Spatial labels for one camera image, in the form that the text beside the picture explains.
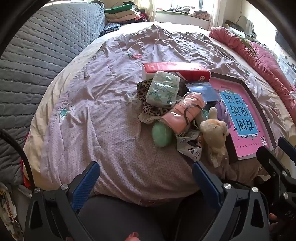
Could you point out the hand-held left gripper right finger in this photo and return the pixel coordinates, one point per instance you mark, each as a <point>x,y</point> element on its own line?
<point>207,185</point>

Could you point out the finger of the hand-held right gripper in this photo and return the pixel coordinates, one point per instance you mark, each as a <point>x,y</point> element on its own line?
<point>286,144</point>
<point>270,160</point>

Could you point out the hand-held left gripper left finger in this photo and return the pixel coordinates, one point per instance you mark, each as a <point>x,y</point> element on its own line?
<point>84,185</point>

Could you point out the white packet with black marks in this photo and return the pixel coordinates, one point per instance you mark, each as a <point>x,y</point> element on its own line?
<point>190,149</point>

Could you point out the beige plush toy purple trim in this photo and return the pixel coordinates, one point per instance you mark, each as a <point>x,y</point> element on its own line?
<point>215,132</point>

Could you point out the green sponge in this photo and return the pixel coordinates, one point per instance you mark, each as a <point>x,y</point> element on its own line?
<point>161,134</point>

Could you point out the small green patterned packet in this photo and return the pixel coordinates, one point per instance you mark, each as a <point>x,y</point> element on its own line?
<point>203,115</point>

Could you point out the pink cloth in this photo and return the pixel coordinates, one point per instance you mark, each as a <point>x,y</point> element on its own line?
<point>178,115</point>

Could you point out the leopard and floral fabric scrunchie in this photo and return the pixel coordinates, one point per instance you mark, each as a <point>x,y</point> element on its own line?
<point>150,111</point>

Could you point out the green white tissue pack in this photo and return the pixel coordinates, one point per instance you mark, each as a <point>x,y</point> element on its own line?
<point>161,89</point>

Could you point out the person's right hand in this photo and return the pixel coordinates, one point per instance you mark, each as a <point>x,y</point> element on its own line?
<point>273,219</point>

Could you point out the pink picture book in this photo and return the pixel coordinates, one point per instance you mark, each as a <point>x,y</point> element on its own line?
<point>259,131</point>

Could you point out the red cloth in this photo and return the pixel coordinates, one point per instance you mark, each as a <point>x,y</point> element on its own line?
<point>26,178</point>

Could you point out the white drawer cabinet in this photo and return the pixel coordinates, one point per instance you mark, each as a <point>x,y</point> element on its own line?
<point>286,67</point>

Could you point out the floral printed cloth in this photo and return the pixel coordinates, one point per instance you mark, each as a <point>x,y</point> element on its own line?
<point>8,208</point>

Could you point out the pink quilt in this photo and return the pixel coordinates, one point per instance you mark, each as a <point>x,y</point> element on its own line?
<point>261,62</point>

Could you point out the purple printed bedsheet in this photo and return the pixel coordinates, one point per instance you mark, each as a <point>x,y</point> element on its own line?
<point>111,97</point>

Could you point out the dark blue box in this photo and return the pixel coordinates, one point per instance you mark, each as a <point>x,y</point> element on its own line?
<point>201,90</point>

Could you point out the black flat television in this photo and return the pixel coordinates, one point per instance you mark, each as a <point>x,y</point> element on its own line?
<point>285,42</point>

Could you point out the olive green cloth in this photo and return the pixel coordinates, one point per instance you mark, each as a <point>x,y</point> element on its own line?
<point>245,42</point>

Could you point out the red and white carton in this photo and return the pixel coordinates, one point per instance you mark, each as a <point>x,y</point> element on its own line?
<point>175,68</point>

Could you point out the white vanity mirror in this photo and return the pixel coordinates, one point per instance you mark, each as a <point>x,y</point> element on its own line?
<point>248,24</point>

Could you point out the grey quilted headboard cover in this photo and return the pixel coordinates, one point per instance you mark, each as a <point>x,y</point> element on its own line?
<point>46,46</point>

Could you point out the cream curtain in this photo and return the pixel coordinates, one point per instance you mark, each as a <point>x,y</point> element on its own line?
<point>219,12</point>
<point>152,9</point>

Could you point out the dark speckled cloth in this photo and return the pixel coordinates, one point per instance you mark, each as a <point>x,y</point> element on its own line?
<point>111,28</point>

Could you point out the pile of folded clothes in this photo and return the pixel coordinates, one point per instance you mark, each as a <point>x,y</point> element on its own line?
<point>122,12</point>

